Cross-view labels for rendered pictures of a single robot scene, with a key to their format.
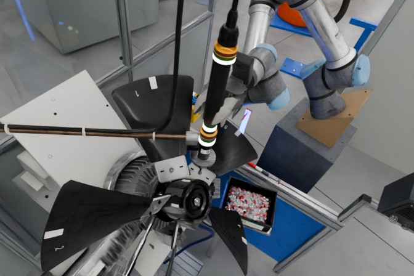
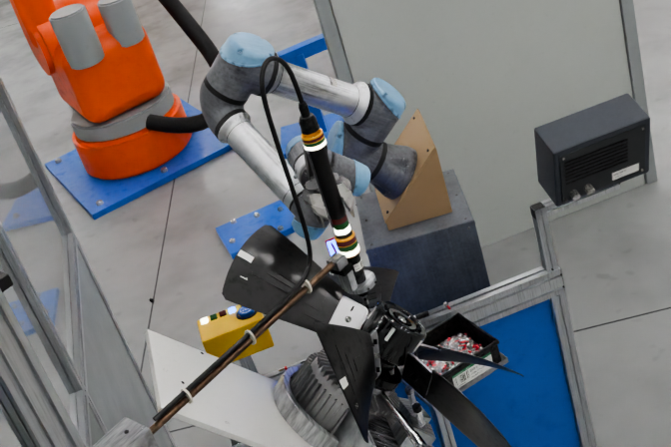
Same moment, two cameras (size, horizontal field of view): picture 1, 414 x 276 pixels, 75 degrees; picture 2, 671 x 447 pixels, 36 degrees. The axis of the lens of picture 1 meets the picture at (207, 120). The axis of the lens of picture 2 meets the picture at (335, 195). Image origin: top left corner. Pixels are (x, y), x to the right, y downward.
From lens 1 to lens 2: 1.55 m
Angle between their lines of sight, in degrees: 30
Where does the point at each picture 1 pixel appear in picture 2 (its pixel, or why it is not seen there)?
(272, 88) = (343, 169)
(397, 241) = not seen: outside the picture
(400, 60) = (401, 60)
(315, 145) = (434, 223)
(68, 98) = (172, 363)
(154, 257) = not seen: outside the picture
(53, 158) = (232, 423)
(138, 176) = (321, 374)
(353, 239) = (634, 348)
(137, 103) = (254, 286)
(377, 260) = not seen: outside the picture
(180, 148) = (334, 291)
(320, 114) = (399, 183)
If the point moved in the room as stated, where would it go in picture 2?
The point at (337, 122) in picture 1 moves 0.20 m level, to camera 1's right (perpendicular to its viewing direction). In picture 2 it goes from (426, 170) to (477, 135)
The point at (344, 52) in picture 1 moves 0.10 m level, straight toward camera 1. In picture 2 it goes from (354, 92) to (364, 107)
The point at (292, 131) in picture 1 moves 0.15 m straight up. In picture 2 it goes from (392, 237) to (379, 191)
